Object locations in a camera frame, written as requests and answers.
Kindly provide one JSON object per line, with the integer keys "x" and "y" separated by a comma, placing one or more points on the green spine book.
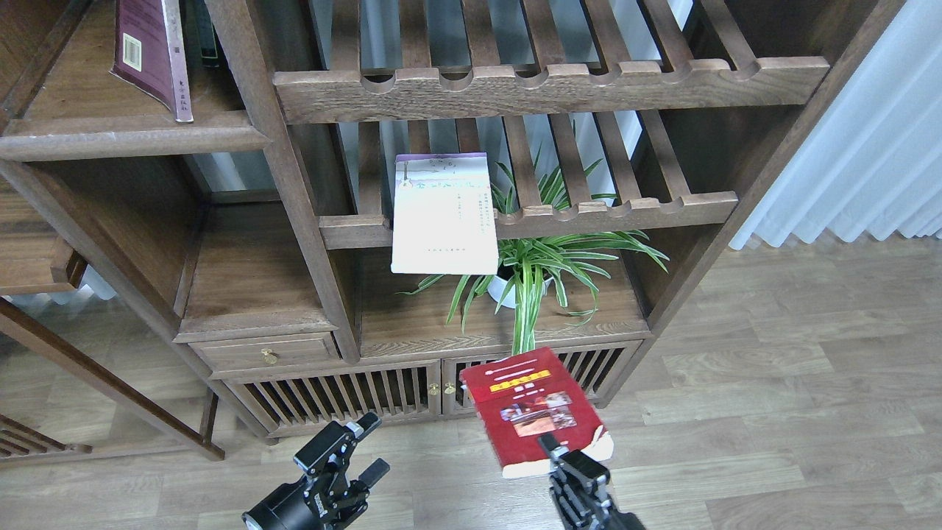
{"x": 210, "y": 48}

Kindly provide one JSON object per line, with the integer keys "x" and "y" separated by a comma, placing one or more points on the white pleated curtain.
{"x": 872, "y": 165}

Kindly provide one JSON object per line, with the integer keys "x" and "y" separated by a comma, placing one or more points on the white plant pot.
{"x": 511, "y": 289}

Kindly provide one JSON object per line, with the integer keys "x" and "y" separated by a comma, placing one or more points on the dark maroon hardcover book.
{"x": 150, "y": 53}

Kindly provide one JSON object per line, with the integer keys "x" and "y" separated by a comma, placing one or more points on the white lavender paperback book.
{"x": 443, "y": 218}

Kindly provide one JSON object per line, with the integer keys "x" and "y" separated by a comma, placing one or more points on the brass drawer knob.
{"x": 269, "y": 357}

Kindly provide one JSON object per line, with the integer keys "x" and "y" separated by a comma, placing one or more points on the red paperback book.
{"x": 526, "y": 395}

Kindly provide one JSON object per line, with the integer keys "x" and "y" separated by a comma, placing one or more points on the green spider plant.
{"x": 577, "y": 256}

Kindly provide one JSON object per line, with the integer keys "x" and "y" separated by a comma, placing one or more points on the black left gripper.
{"x": 323, "y": 498}

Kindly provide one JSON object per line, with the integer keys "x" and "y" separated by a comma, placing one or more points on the dark wooden bookshelf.
{"x": 267, "y": 221}

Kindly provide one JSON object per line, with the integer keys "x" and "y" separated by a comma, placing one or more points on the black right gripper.
{"x": 579, "y": 490}

